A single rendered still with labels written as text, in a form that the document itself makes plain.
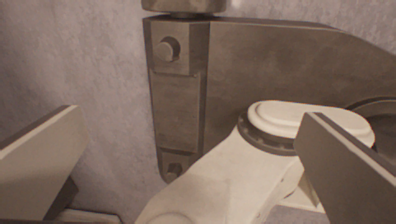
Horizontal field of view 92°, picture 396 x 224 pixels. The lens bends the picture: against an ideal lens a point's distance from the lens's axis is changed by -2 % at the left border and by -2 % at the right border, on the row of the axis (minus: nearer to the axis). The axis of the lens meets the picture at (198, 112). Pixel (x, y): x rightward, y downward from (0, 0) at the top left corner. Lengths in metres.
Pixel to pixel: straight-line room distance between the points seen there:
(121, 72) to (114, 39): 0.11
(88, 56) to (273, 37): 0.63
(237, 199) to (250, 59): 0.30
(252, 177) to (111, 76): 0.64
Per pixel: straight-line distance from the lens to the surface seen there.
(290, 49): 0.46
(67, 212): 1.68
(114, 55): 0.77
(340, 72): 0.51
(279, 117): 0.36
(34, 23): 0.95
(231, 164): 0.32
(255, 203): 0.28
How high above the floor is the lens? 0.61
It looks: 57 degrees down
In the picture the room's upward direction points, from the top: 157 degrees counter-clockwise
